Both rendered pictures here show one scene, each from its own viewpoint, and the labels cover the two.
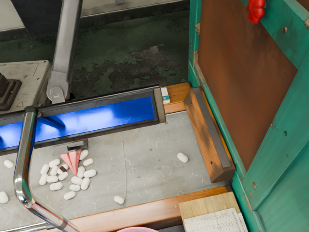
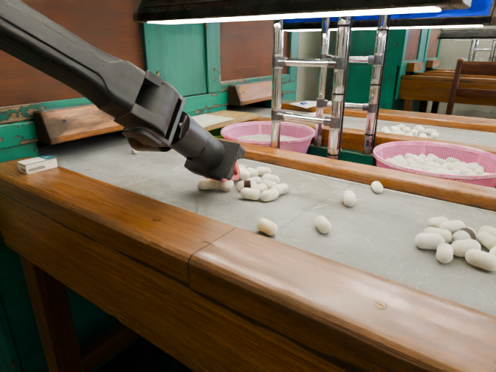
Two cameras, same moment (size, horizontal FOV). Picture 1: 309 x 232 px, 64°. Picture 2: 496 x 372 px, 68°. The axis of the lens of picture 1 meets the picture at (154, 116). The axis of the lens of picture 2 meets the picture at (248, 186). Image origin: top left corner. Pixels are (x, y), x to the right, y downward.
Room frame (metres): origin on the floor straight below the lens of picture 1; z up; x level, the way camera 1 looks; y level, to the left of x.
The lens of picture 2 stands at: (0.86, 0.72, 0.99)
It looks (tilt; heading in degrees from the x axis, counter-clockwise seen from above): 21 degrees down; 220
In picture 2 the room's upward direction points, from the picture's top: straight up
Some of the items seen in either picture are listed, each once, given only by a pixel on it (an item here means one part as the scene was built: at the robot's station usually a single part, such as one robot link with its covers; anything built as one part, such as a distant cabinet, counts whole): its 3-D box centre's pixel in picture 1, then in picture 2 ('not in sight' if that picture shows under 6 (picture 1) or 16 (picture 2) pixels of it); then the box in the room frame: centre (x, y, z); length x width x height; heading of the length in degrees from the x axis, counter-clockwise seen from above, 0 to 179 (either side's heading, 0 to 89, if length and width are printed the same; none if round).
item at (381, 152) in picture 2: not in sight; (432, 176); (0.00, 0.54, 0.72); 0.27 x 0.27 x 0.10
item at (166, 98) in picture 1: (163, 95); (38, 164); (0.60, -0.04, 0.78); 0.06 x 0.04 x 0.02; 4
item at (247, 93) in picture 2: not in sight; (257, 91); (-0.28, -0.19, 0.83); 0.30 x 0.06 x 0.07; 4
